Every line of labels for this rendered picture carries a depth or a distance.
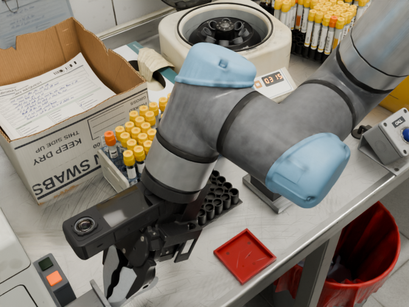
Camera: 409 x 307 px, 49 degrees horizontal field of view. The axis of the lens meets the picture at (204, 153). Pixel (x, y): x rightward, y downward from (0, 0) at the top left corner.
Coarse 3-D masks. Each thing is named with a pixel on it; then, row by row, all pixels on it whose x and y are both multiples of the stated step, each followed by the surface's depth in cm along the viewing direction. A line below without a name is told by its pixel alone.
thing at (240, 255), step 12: (240, 240) 70; (252, 240) 70; (216, 252) 68; (228, 252) 69; (240, 252) 68; (252, 252) 68; (264, 252) 68; (228, 264) 66; (240, 264) 67; (252, 264) 67; (264, 264) 66; (240, 276) 66; (252, 276) 65
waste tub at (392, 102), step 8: (408, 80) 84; (400, 88) 86; (408, 88) 85; (392, 96) 89; (400, 96) 87; (408, 96) 86; (384, 104) 91; (392, 104) 90; (400, 104) 88; (408, 104) 87
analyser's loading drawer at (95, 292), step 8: (96, 288) 59; (80, 296) 60; (88, 296) 60; (96, 296) 60; (104, 296) 58; (72, 304) 59; (80, 304) 59; (88, 304) 59; (96, 304) 59; (104, 304) 57
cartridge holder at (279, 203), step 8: (248, 176) 78; (248, 184) 77; (256, 184) 75; (256, 192) 76; (264, 192) 74; (272, 192) 72; (264, 200) 75; (272, 200) 74; (280, 200) 74; (288, 200) 74; (280, 208) 73
